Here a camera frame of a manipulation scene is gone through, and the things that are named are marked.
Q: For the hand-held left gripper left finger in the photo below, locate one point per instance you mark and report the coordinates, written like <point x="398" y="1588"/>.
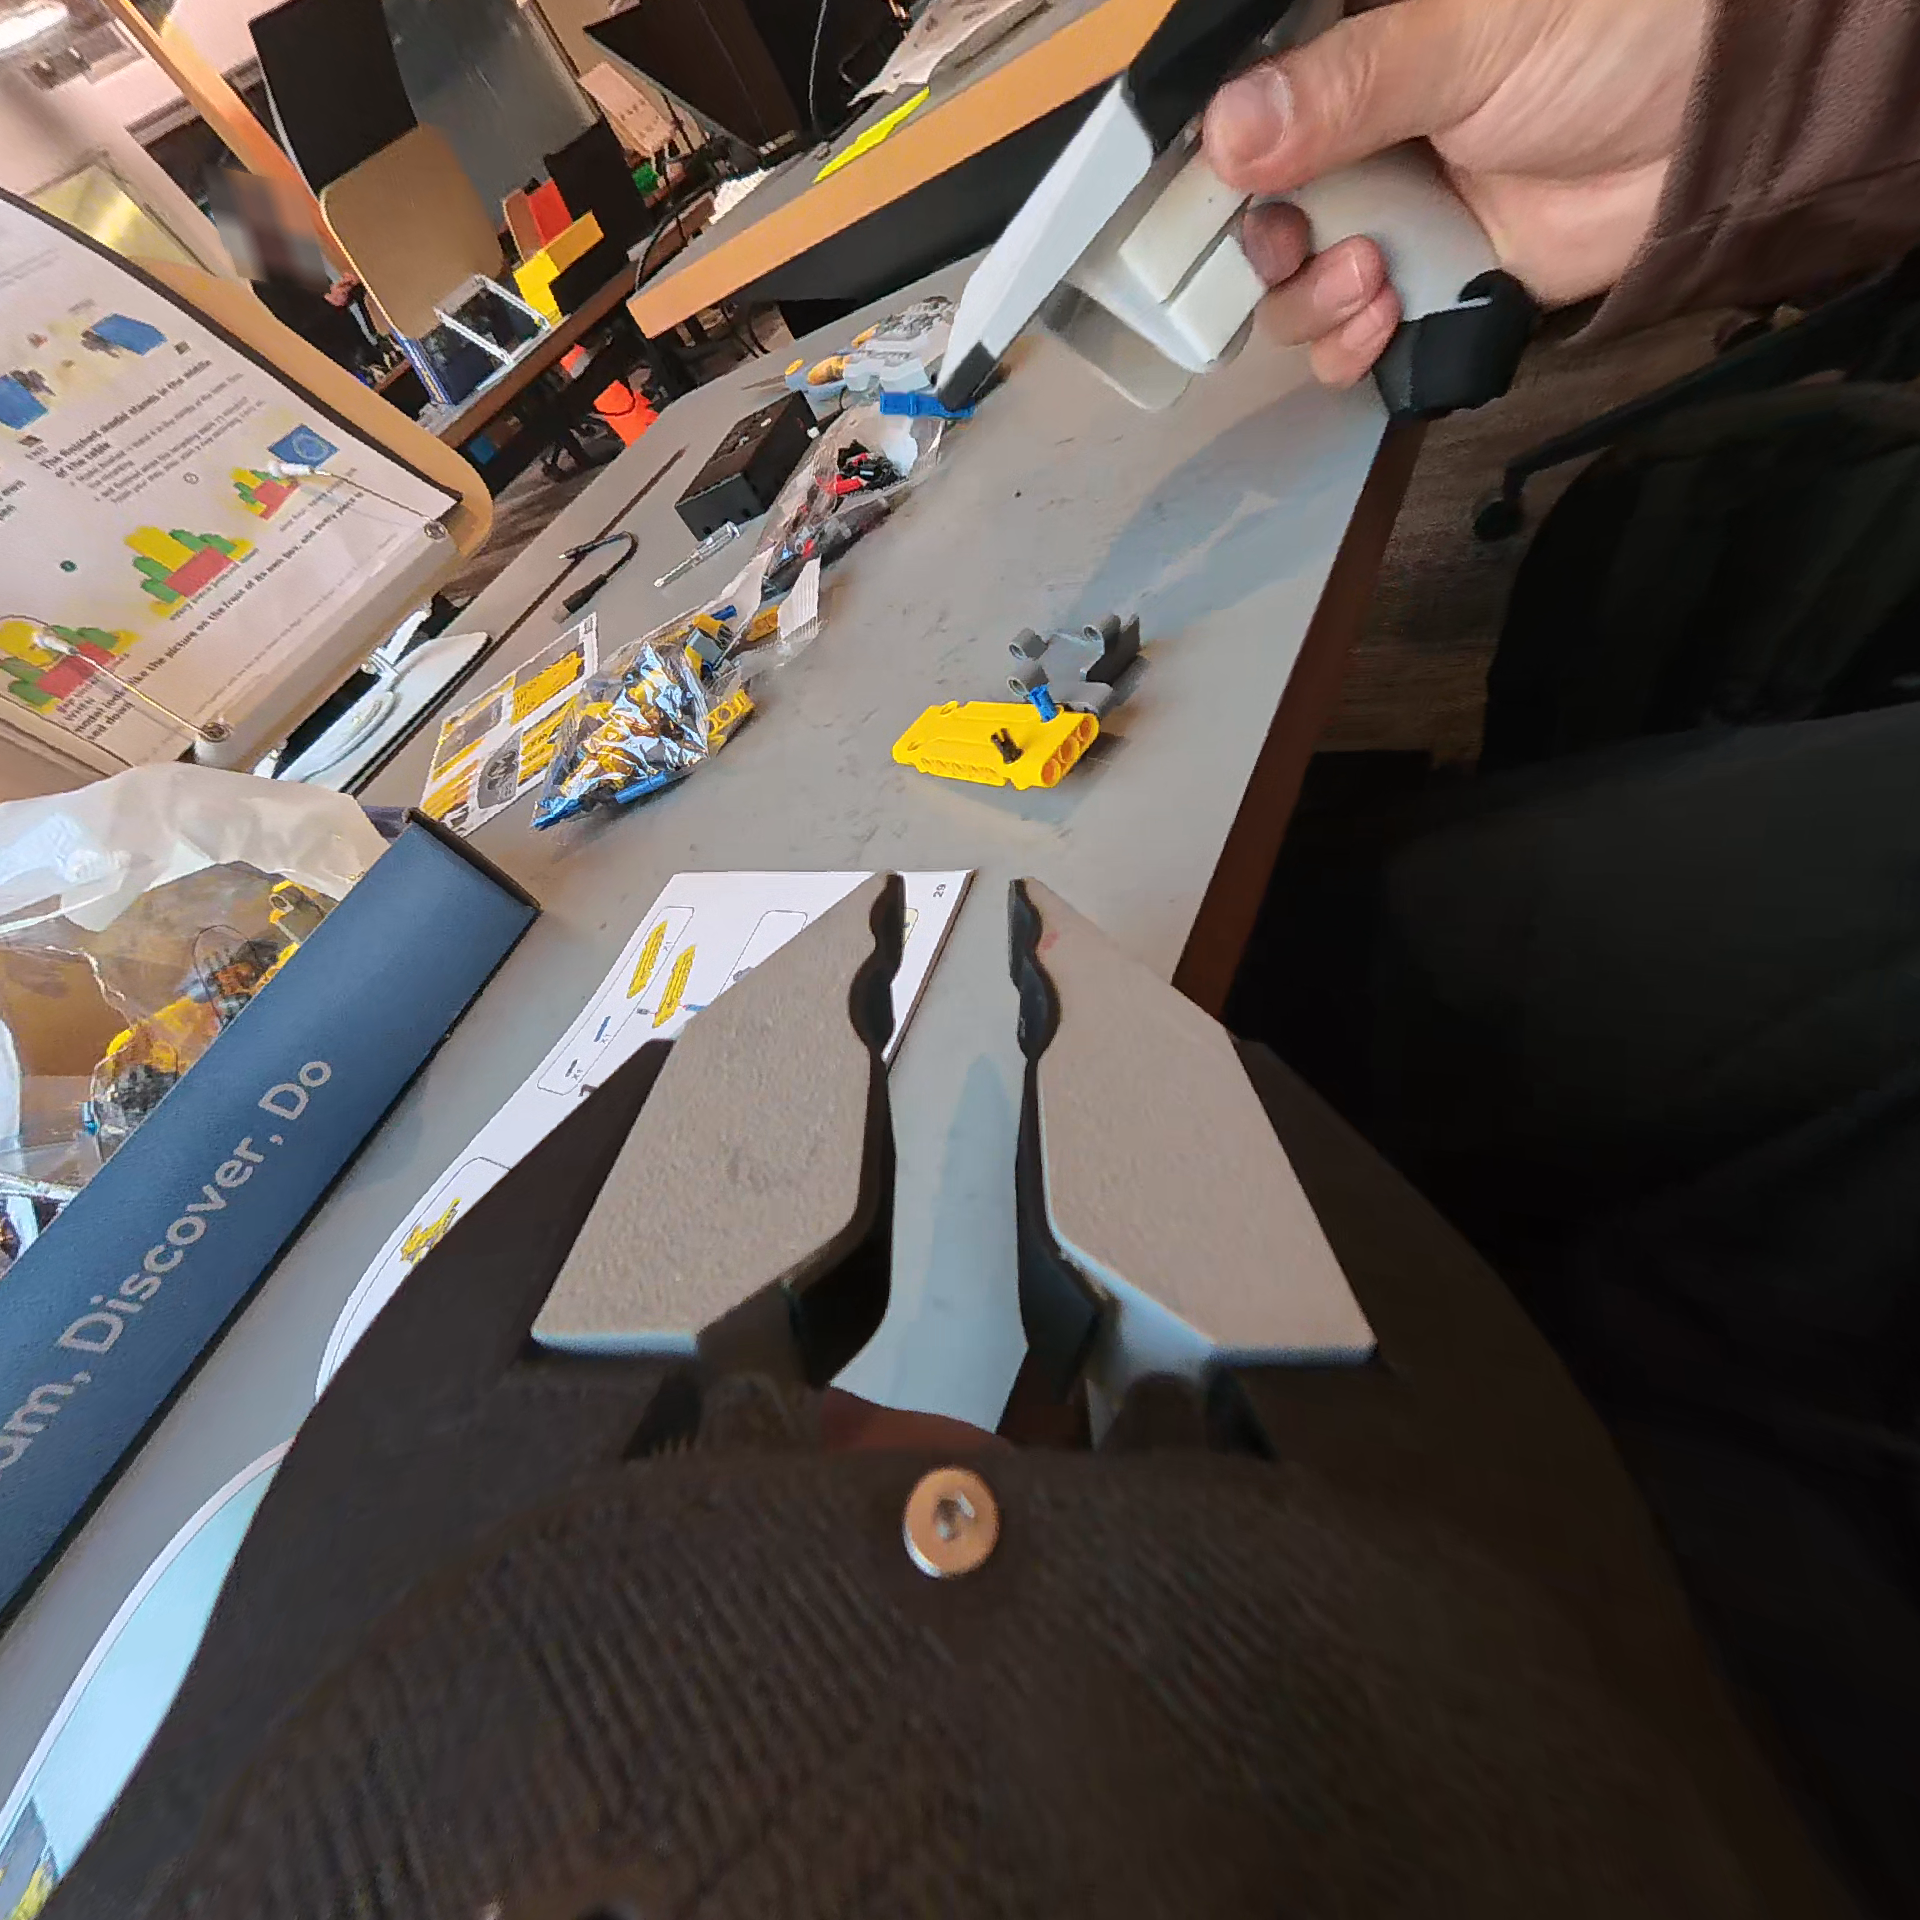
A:
<point x="718" y="1188"/>

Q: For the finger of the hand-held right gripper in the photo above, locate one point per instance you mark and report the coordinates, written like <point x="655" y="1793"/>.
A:
<point x="1036" y="256"/>

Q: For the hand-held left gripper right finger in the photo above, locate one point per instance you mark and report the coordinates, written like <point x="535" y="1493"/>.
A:
<point x="1186" y="1188"/>

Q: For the grey angled connector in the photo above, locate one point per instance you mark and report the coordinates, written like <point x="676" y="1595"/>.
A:
<point x="1088" y="669"/>

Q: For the bag of yellow blue parts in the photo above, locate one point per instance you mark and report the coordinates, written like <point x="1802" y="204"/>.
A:
<point x="644" y="737"/>

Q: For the yellow beam panel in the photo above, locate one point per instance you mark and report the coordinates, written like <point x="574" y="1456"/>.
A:
<point x="961" y="743"/>

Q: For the blue cardboard kit box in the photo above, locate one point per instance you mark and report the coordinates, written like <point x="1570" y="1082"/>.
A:
<point x="225" y="1169"/>

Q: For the large clear bag yellow parts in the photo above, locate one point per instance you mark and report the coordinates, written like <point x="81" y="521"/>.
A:
<point x="180" y="1019"/>

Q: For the white clear plastic bag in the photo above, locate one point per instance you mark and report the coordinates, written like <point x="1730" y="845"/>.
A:
<point x="151" y="839"/>

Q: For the person's right forearm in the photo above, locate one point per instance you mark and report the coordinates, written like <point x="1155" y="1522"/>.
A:
<point x="1801" y="136"/>

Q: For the grey desk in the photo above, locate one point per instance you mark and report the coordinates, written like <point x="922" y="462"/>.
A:
<point x="1050" y="541"/>

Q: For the person's right hand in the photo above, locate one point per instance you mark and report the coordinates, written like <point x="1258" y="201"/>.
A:
<point x="1501" y="107"/>

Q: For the wood-edged grey table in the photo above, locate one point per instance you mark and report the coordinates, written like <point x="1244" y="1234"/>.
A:
<point x="900" y="194"/>

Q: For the grey control hub block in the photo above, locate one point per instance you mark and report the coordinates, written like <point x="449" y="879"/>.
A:
<point x="900" y="339"/>

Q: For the yellow paper note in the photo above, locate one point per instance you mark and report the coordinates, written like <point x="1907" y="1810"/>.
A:
<point x="868" y="140"/>

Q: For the paper sheets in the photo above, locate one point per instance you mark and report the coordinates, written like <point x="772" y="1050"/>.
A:
<point x="961" y="38"/>

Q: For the white instruction booklet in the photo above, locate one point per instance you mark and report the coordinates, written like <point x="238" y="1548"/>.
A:
<point x="718" y="931"/>

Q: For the bag of red black parts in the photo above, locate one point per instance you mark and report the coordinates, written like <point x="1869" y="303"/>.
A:
<point x="839" y="480"/>

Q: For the small black box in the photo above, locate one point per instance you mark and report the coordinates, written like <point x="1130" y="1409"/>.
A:
<point x="743" y="472"/>

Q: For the black monitor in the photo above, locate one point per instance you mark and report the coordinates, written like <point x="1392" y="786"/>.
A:
<point x="718" y="61"/>
<point x="332" y="78"/>

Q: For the person's legs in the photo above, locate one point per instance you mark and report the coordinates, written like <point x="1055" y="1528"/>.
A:
<point x="1575" y="974"/>

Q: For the yellow box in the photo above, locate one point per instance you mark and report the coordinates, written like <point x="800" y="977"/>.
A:
<point x="564" y="264"/>

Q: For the yellow grey sticker sheet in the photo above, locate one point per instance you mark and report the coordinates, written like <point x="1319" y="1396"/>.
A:
<point x="518" y="708"/>

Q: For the clear acrylic case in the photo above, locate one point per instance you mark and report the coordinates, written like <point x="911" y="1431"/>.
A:
<point x="488" y="339"/>

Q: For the white stand base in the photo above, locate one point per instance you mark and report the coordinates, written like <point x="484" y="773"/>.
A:
<point x="406" y="689"/>

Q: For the brown rounded board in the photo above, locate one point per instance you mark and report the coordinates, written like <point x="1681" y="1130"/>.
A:
<point x="413" y="227"/>

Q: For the black office chair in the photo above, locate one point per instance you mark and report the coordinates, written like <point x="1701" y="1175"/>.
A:
<point x="1695" y="599"/>

